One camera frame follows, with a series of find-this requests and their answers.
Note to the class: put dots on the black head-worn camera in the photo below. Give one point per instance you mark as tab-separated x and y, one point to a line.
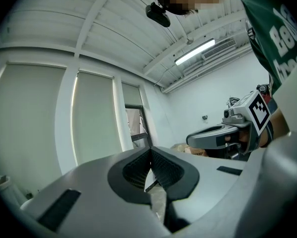
158	15

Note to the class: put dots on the white plastic container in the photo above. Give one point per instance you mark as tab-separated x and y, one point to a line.
8	188

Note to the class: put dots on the medium grey roller blind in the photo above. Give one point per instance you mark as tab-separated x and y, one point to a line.
96	118

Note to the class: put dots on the green printed t-shirt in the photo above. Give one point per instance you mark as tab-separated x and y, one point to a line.
270	28

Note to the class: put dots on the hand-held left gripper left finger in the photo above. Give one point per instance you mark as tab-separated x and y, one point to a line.
94	195

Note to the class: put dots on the round ceiling detector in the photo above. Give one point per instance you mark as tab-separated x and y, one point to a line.
190	41

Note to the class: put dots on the narrow grey roller blind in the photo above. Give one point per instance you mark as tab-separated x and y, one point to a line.
131	93

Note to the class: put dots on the wide grey roller blind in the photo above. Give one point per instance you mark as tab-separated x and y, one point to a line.
26	123

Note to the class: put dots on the person's right forearm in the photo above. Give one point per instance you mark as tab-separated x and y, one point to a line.
277	128

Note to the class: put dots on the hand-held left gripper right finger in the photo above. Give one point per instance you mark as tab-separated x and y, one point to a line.
208	180

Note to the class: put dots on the red and black equipment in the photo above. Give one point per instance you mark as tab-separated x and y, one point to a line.
264	92

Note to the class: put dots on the person's right hand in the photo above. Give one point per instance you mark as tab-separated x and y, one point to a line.
244	138

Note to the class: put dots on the dark-framed window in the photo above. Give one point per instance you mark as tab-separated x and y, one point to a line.
137	123

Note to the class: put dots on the ceiling air conditioner vent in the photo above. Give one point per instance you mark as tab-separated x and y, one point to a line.
219	49

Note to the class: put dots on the long ceiling tube light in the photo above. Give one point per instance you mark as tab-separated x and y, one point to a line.
194	52

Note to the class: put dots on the cardboard box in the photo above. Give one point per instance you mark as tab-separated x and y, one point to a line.
188	149

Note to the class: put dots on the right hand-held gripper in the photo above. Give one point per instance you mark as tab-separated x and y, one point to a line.
257	110

